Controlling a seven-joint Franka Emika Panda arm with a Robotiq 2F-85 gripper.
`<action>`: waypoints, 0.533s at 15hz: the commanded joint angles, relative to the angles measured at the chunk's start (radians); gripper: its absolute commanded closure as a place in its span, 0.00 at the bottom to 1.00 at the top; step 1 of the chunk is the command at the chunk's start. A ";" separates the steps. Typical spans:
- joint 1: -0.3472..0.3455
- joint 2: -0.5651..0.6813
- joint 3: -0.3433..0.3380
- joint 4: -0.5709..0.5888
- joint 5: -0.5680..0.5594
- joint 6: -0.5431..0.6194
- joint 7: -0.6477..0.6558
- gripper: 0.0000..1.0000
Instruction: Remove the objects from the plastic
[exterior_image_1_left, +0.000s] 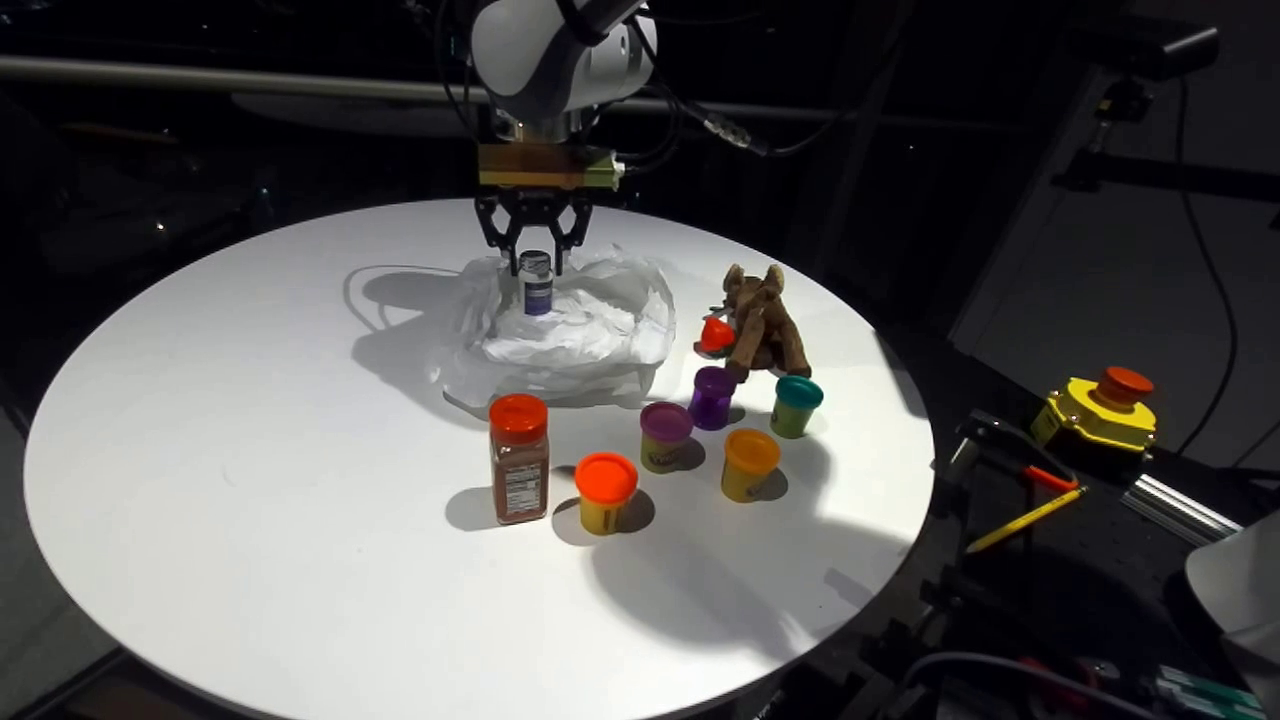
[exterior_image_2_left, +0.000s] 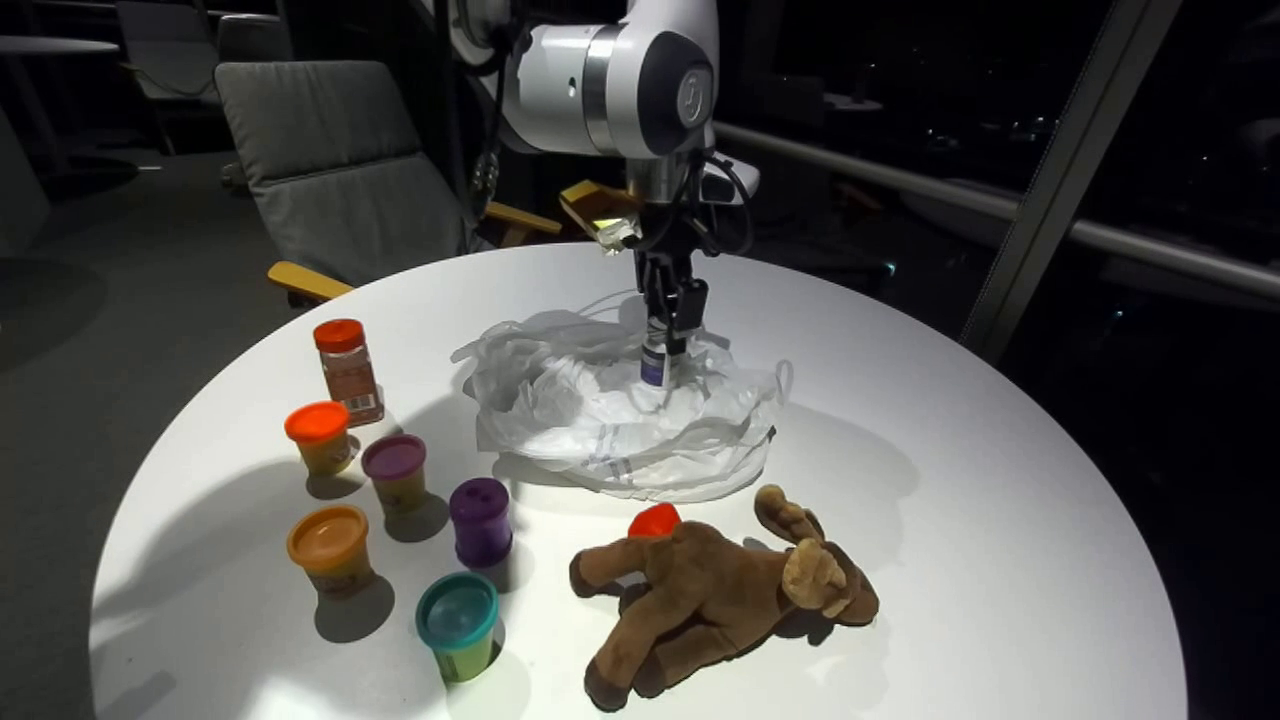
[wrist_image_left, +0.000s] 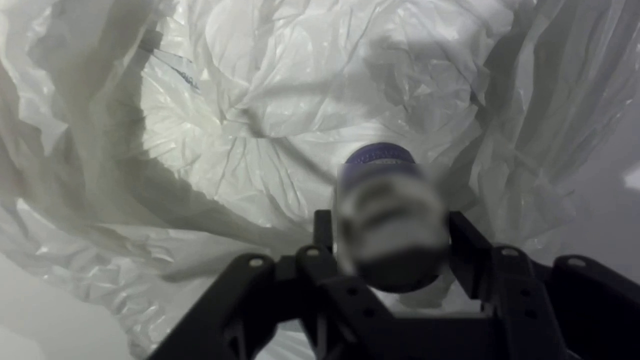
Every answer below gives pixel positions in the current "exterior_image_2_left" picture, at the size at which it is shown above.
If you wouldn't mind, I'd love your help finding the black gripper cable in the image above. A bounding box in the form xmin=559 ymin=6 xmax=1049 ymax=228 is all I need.
xmin=625 ymin=143 xmax=757 ymax=260

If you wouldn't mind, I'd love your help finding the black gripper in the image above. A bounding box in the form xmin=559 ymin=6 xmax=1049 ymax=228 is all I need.
xmin=630 ymin=164 xmax=717 ymax=360

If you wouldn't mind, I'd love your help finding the wooden chair armrest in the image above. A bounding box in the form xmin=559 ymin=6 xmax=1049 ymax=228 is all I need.
xmin=263 ymin=256 xmax=359 ymax=304
xmin=477 ymin=198 xmax=565 ymax=246

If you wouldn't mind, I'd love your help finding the small white bottle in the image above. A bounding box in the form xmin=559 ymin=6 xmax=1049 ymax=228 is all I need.
xmin=637 ymin=315 xmax=678 ymax=391

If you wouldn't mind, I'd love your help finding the grey window post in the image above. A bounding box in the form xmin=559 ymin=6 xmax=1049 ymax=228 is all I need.
xmin=958 ymin=0 xmax=1183 ymax=360

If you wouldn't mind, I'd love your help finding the grey upholstered chair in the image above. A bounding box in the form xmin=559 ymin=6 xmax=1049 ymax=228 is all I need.
xmin=211 ymin=55 xmax=481 ymax=288

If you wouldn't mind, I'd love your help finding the tall spice jar red lid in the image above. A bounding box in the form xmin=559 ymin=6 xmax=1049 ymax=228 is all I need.
xmin=308 ymin=315 xmax=390 ymax=430

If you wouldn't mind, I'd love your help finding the horizontal metal window rail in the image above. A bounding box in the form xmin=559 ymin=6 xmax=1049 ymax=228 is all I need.
xmin=717 ymin=117 xmax=1280 ymax=304

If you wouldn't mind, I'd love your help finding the magenta lid dough tub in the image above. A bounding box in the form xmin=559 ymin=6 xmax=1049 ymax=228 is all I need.
xmin=359 ymin=433 xmax=432 ymax=522

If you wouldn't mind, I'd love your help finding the amber lid dough tub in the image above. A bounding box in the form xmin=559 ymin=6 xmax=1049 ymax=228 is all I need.
xmin=283 ymin=505 xmax=375 ymax=602

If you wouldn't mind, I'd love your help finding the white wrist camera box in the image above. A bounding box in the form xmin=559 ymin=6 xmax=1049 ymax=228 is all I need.
xmin=706 ymin=149 xmax=766 ymax=207

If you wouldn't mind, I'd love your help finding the brown plush moose toy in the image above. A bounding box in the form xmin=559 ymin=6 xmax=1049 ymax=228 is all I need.
xmin=569 ymin=480 xmax=885 ymax=715

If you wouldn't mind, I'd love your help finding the orange lid dough tub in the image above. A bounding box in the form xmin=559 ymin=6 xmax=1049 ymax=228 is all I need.
xmin=279 ymin=396 xmax=365 ymax=483

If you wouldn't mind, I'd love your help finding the small red ball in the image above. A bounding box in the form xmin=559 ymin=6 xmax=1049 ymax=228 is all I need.
xmin=625 ymin=501 xmax=683 ymax=544

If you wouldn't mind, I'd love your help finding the grey background chair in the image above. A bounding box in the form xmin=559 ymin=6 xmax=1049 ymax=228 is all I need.
xmin=111 ymin=0 xmax=224 ymax=104

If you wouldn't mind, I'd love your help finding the clear plastic bag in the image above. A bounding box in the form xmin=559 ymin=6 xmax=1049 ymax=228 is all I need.
xmin=449 ymin=291 xmax=799 ymax=505

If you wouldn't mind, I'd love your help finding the purple dough tub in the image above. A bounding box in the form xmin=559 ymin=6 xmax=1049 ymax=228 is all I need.
xmin=445 ymin=478 xmax=522 ymax=572

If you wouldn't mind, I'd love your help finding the teal lid dough tub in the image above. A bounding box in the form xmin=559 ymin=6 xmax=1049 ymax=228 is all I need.
xmin=413 ymin=569 xmax=510 ymax=686

